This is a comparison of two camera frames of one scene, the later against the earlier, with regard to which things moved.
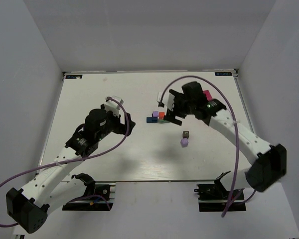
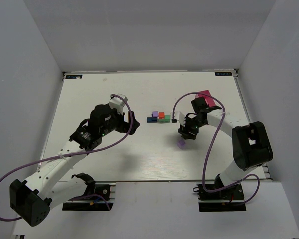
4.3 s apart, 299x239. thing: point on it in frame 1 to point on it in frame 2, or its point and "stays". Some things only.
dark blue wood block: (152, 119) stays
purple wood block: (155, 114) stays
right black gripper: (176, 107) to (188, 132)
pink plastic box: (208, 94) stays
